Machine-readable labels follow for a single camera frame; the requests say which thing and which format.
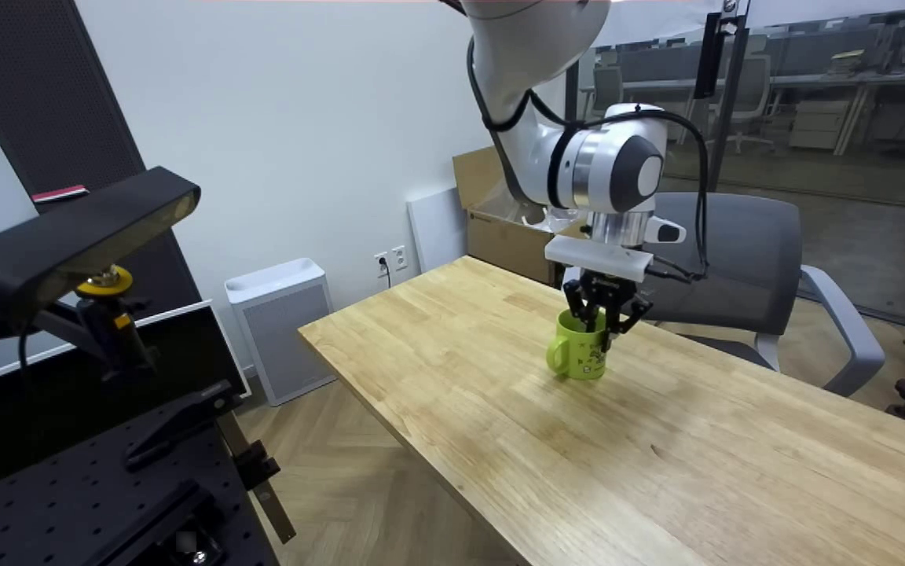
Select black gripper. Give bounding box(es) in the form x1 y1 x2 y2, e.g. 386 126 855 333
558 267 653 339

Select yellow-green mug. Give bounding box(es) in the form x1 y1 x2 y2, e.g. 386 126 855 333
545 307 612 384

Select cardboard box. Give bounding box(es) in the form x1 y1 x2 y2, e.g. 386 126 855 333
448 145 582 286

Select grey office chair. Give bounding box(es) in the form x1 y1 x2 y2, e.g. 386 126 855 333
638 188 888 400

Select white leaning panel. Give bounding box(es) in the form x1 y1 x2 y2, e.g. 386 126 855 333
405 182 469 277

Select background desk shelves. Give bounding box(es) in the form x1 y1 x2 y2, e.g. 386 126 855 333
590 9 905 161

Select white air purifier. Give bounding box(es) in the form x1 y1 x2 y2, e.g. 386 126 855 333
222 254 340 408

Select black optical breadboard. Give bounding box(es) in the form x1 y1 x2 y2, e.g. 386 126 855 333
0 395 276 566

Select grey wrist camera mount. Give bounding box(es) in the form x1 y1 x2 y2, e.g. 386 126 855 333
545 228 658 284

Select white wall outlet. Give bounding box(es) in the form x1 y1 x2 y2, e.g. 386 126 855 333
371 242 411 278

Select black camera pole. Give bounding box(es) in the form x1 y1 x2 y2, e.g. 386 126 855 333
690 0 753 190

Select black clamp bracket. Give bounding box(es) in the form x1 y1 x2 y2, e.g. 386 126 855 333
118 381 298 547

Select yellow knob camera mount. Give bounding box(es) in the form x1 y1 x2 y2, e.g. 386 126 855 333
72 261 157 374

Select black stereo camera bar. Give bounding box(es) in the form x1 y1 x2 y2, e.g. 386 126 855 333
0 167 204 322

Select black slanted frame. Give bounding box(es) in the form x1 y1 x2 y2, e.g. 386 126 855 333
0 0 250 496

